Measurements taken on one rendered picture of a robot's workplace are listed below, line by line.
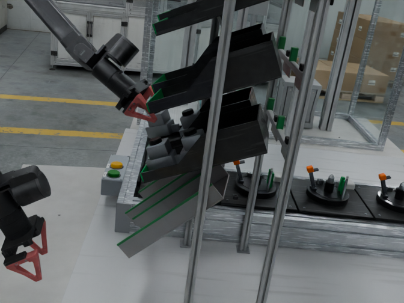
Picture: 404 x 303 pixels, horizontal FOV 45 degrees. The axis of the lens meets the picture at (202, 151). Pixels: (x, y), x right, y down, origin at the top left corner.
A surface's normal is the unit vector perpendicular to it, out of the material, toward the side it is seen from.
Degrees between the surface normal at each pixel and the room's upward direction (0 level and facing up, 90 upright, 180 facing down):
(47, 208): 0
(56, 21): 57
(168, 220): 90
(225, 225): 90
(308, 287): 0
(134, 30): 90
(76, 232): 0
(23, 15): 90
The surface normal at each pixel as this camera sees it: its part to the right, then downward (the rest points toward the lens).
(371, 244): 0.02, 0.38
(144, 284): 0.12, -0.92
